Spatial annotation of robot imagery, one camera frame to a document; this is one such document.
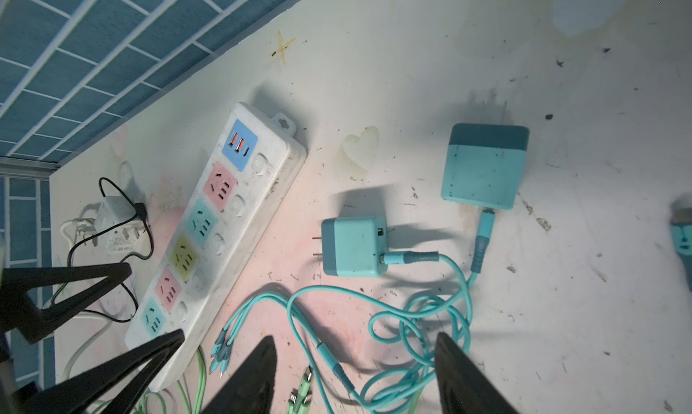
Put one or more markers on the white cube charger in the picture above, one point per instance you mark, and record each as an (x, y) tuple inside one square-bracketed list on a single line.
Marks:
[(120, 227)]

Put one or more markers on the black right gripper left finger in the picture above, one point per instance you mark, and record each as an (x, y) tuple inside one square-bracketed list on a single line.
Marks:
[(251, 388)]

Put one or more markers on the white multicolour power strip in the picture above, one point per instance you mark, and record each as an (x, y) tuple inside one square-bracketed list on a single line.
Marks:
[(249, 172)]

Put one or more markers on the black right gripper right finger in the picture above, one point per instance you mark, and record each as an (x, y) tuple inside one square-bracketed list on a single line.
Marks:
[(462, 386)]

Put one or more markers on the small teal charger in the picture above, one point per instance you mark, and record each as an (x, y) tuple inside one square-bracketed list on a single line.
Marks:
[(354, 247)]

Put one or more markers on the large teal charger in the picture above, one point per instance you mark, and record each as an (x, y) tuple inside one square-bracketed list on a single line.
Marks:
[(484, 165)]

